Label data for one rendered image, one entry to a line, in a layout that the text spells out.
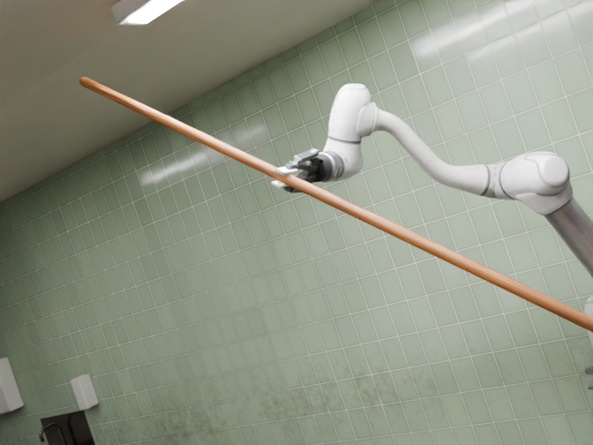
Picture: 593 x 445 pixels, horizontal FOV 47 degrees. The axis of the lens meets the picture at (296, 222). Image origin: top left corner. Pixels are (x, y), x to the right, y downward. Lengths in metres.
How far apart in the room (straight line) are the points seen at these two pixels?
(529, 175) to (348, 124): 0.54
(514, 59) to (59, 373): 3.38
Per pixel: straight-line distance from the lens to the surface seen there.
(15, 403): 5.12
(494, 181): 2.21
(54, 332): 4.66
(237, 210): 3.42
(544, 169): 2.04
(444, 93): 2.87
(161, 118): 2.02
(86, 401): 4.49
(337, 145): 2.01
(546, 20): 2.78
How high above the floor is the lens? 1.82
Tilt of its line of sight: level
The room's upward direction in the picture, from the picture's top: 19 degrees counter-clockwise
